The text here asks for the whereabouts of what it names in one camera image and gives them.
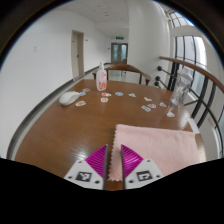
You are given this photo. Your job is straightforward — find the wooden handrail black balusters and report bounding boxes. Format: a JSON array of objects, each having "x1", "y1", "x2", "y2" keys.
[{"x1": 153, "y1": 55, "x2": 224, "y2": 160}]

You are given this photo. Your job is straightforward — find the white pump bottle orange label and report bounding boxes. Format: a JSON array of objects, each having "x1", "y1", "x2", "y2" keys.
[{"x1": 95, "y1": 61, "x2": 109, "y2": 92}]

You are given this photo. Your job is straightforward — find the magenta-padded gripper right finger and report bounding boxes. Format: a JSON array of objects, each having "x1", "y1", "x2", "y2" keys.
[{"x1": 120, "y1": 143, "x2": 165, "y2": 191}]

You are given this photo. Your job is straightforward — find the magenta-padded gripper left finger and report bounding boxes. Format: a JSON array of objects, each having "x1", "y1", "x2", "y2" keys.
[{"x1": 63, "y1": 143, "x2": 109, "y2": 191}]

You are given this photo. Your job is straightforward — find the glazed double door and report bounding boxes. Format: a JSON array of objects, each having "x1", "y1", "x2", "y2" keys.
[{"x1": 110, "y1": 42, "x2": 129, "y2": 65}]

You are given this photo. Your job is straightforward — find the white computer mouse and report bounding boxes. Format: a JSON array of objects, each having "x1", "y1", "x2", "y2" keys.
[{"x1": 58, "y1": 90, "x2": 82, "y2": 107}]

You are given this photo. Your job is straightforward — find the wooden chair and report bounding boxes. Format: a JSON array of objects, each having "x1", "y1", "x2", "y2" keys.
[{"x1": 91, "y1": 62, "x2": 153, "y2": 86}]

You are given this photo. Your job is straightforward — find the white single door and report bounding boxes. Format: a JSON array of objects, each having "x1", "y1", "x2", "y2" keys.
[{"x1": 70, "y1": 29, "x2": 86, "y2": 81}]

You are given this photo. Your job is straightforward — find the pink towel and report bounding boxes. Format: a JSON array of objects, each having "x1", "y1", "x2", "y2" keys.
[{"x1": 107, "y1": 123, "x2": 201, "y2": 183}]

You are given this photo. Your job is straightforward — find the clear plastic water bottle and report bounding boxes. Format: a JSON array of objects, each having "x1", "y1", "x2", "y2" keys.
[{"x1": 169, "y1": 66, "x2": 195, "y2": 110}]

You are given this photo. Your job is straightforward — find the large black-framed window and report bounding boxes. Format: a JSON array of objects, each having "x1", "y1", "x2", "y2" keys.
[{"x1": 165, "y1": 9, "x2": 224, "y2": 158}]

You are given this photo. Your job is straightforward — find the white paper card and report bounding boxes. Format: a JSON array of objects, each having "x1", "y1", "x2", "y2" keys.
[{"x1": 186, "y1": 116, "x2": 201, "y2": 135}]

